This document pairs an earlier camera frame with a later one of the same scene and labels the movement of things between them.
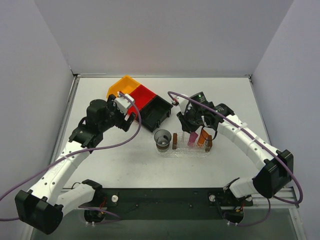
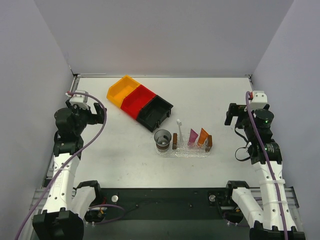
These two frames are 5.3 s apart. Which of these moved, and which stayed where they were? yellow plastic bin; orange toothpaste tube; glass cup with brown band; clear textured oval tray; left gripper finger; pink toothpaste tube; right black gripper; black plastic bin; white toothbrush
Moved: left gripper finger; white toothbrush; right black gripper
Stayed: pink toothpaste tube; black plastic bin; orange toothpaste tube; yellow plastic bin; glass cup with brown band; clear textured oval tray
